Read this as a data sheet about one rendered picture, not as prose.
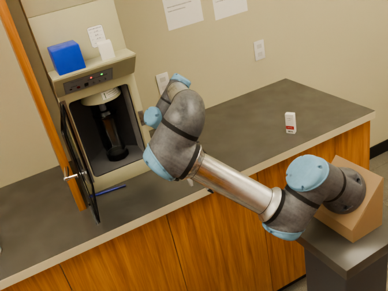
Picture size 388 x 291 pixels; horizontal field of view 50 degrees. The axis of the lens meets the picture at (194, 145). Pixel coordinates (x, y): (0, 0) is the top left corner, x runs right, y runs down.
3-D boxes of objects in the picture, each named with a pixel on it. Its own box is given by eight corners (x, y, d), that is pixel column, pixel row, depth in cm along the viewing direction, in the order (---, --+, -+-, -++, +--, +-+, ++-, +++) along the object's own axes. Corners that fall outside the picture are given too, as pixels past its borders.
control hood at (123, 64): (55, 96, 160) (47, 72, 155) (133, 71, 170) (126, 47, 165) (60, 105, 151) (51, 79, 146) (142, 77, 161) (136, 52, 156)
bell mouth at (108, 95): (77, 98, 183) (73, 86, 180) (114, 85, 188) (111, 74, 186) (85, 109, 168) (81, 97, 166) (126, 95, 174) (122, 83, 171)
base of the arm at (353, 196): (373, 176, 127) (357, 167, 121) (354, 222, 127) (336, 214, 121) (334, 163, 139) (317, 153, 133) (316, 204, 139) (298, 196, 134)
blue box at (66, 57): (55, 70, 156) (46, 47, 151) (80, 62, 159) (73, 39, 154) (59, 76, 147) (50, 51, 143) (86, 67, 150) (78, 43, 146)
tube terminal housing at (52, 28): (80, 171, 203) (19, 12, 166) (141, 147, 213) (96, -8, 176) (92, 194, 182) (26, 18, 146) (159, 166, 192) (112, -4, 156)
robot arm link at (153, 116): (152, 93, 152) (171, 101, 161) (138, 120, 154) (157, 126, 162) (165, 103, 147) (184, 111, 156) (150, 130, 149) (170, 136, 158)
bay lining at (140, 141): (82, 156, 200) (56, 88, 183) (131, 137, 208) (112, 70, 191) (94, 177, 180) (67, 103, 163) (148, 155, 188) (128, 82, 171)
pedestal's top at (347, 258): (418, 232, 133) (420, 222, 132) (346, 280, 122) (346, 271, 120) (342, 189, 159) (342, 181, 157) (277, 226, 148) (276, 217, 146)
